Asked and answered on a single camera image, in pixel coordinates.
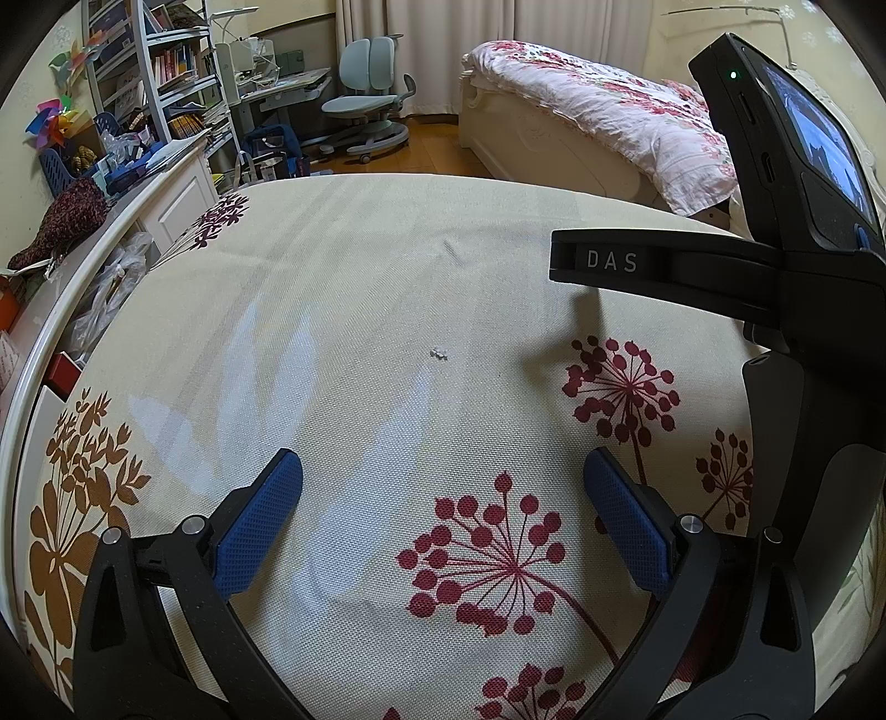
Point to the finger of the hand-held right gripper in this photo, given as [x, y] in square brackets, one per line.
[623, 259]

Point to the cream window curtain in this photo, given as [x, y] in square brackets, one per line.
[443, 48]

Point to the pink floral quilt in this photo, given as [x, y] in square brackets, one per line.
[609, 111]

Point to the clear plastic bags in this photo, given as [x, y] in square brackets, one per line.
[111, 291]

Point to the dark maroon knitted cloth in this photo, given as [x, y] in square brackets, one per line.
[66, 214]

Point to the dark blue tote bag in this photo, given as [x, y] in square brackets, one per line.
[270, 152]

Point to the grey study desk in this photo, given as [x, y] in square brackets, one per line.
[291, 79]

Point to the pale blue desk chair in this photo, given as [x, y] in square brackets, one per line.
[360, 62]

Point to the white curved bookshelf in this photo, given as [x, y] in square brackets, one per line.
[173, 69]

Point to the white curved cabinet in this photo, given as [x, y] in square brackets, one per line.
[180, 201]

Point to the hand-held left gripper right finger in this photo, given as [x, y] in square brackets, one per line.
[626, 519]

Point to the white tufted headboard bed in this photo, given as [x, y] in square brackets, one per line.
[526, 138]

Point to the thin metal rod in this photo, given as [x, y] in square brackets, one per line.
[720, 12]

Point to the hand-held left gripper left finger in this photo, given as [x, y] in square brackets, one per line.
[259, 519]

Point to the pastel pinwheel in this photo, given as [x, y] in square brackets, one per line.
[76, 62]

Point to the blue plastic basket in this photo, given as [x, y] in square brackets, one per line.
[55, 173]

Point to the colourful pinwheel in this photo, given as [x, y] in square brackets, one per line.
[48, 124]

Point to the small white crumb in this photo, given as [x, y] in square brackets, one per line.
[438, 353]

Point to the white desk lamp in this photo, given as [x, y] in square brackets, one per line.
[232, 10]

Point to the small red box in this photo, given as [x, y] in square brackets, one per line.
[62, 374]

